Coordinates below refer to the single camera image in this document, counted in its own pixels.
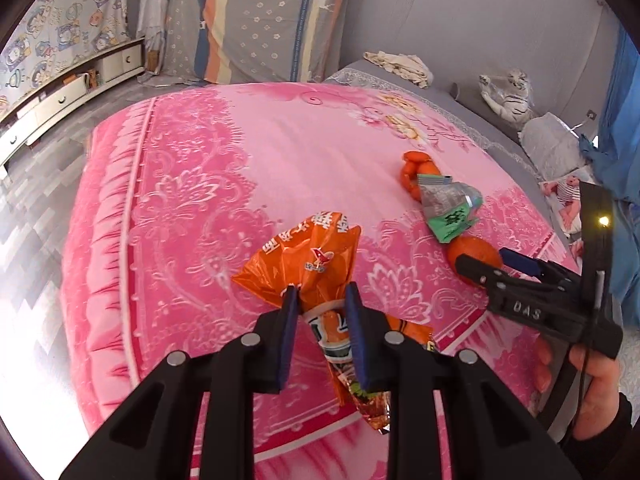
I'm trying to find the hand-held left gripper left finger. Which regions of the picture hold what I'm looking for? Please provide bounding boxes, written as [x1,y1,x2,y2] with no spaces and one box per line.
[59,285,302,480]

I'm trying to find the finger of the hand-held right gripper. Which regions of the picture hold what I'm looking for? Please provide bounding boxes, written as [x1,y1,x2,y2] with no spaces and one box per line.
[499,247,581,283]
[454,254,507,288]

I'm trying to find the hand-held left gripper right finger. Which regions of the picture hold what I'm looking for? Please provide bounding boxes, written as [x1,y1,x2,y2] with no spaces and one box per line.
[344,281,583,480]

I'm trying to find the orange fruit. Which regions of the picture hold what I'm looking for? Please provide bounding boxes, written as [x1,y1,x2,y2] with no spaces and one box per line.
[446,236,502,288]

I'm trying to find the orange snack bag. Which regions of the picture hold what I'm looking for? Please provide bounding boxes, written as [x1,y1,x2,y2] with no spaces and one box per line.
[232,210,436,433]

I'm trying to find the person's right forearm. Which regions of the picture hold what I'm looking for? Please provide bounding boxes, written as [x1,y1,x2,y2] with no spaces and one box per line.
[557,392,635,480]

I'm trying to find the person's right hand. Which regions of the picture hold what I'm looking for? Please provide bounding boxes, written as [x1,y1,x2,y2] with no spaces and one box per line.
[532,335,622,442]

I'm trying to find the green silver wrapper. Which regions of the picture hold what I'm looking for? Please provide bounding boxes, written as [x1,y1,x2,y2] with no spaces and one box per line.
[417,174,483,244]

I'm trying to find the baby doll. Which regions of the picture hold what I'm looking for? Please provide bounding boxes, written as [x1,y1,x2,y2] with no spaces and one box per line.
[542,175,583,233]

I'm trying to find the white pillow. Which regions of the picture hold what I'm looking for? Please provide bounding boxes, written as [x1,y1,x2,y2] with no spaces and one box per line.
[520,112,588,181]

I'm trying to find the blue curtain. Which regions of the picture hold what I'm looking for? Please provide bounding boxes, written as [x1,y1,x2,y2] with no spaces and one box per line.
[580,10,640,312]

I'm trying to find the white tiger plush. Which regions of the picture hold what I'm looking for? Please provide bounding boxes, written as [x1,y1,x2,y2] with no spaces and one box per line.
[479,69,533,123]

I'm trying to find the pink floral blanket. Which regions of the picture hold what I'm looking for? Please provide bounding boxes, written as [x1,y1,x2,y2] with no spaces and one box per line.
[60,81,583,480]

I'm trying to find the beige crumpled cloth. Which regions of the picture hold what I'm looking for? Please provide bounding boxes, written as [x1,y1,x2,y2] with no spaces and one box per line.
[363,51,433,88]

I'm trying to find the striped floral sheet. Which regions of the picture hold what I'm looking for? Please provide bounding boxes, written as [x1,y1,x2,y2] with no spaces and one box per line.
[165,0,361,86]

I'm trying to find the white drawer cabinet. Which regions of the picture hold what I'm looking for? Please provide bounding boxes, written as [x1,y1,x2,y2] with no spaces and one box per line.
[0,37,146,181]

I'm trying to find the white hanging garment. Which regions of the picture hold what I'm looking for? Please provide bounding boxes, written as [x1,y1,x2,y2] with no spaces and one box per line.
[137,0,173,73]

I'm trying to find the cartoon print curtain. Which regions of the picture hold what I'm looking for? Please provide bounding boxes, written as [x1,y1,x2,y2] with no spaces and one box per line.
[0,0,128,111]

